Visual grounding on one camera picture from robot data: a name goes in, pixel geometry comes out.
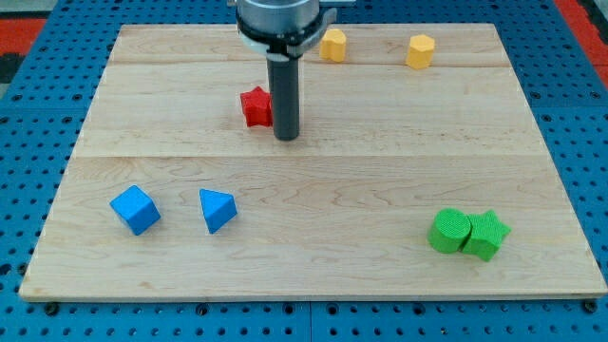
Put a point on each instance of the blue triangle block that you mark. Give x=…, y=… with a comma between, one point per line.
x=217, y=207

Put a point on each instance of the red star block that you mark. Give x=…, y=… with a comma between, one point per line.
x=256, y=107

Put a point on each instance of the blue cube block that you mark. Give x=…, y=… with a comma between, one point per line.
x=135, y=209

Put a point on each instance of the green cylinder block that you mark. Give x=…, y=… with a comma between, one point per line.
x=449, y=230

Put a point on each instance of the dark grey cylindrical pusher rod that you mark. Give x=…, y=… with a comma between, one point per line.
x=284, y=90

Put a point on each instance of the yellow heart block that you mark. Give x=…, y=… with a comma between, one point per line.
x=333, y=45

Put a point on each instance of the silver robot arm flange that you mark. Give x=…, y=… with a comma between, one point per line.
x=283, y=30

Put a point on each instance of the yellow hexagon block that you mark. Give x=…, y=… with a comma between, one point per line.
x=420, y=51

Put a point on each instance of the green star block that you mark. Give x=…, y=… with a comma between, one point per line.
x=486, y=236

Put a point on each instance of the light wooden board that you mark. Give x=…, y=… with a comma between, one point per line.
x=340, y=213

